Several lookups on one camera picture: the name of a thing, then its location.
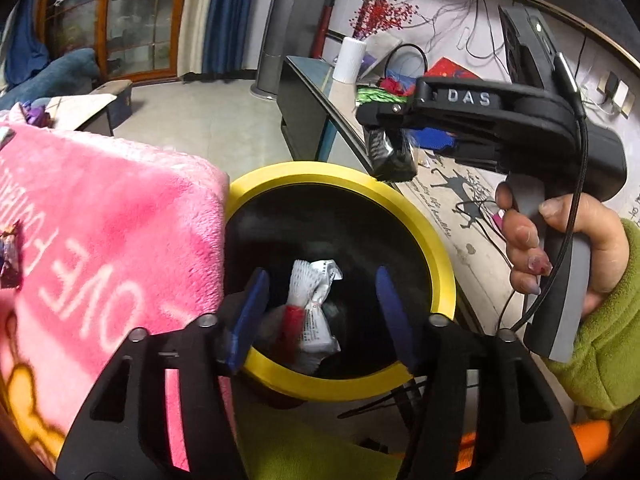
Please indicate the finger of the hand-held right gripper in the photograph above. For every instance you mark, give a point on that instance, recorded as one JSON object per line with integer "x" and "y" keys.
{"x": 385, "y": 115}

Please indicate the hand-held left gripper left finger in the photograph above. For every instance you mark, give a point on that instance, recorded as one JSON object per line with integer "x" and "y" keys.
{"x": 247, "y": 310}

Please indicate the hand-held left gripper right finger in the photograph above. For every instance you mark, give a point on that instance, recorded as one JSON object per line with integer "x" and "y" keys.
{"x": 392, "y": 320}

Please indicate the dark snack packet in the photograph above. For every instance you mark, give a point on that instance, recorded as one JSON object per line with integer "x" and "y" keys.
{"x": 392, "y": 155}

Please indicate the white red printed packet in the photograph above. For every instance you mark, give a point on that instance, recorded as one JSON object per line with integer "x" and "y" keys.
{"x": 315, "y": 320}

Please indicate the yellow-rimmed black trash bin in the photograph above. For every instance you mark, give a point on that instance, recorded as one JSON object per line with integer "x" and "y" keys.
{"x": 325, "y": 172}

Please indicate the dark candy wrapper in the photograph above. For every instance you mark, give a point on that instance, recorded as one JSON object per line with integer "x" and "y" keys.
{"x": 10, "y": 260}

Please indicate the person's right hand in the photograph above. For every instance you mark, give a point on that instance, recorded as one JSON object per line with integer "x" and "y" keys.
{"x": 595, "y": 240}

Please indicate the white picture card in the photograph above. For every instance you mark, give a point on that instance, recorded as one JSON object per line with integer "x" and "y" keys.
{"x": 372, "y": 62}

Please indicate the white ribbed vase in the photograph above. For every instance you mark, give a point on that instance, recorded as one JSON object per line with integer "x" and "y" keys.
{"x": 350, "y": 60}

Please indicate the black hoop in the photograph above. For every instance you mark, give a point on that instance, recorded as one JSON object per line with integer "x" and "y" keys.
{"x": 405, "y": 45}

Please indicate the colourful painting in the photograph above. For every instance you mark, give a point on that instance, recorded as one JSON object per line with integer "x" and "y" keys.
{"x": 450, "y": 69}

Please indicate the red berry branches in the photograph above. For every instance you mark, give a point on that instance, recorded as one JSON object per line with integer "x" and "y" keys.
{"x": 382, "y": 15}

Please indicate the grey tower air conditioner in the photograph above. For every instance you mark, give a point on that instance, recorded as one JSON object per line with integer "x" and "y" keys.
{"x": 290, "y": 20}

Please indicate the pink printed blanket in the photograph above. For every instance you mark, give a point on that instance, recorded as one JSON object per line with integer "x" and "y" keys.
{"x": 100, "y": 210}

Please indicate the cream curtain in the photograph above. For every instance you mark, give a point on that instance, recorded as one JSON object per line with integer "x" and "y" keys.
{"x": 197, "y": 15}

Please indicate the orange plastic bar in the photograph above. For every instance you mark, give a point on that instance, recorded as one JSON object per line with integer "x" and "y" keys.
{"x": 590, "y": 435}

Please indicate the brown-topped stool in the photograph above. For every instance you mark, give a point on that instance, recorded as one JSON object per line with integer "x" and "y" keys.
{"x": 112, "y": 87}

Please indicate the white-topped coffee table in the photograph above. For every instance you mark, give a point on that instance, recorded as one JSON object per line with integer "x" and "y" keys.
{"x": 75, "y": 107}

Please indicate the wooden glass sliding door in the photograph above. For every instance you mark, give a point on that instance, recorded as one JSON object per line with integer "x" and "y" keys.
{"x": 135, "y": 20}

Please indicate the purple plastic bag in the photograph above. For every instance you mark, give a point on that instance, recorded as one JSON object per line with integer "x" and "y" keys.
{"x": 36, "y": 114}

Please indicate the blue fuzzy throw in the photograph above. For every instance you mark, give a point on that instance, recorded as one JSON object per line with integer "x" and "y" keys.
{"x": 55, "y": 72}

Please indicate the white wall socket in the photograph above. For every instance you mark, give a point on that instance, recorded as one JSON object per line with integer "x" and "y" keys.
{"x": 620, "y": 95}

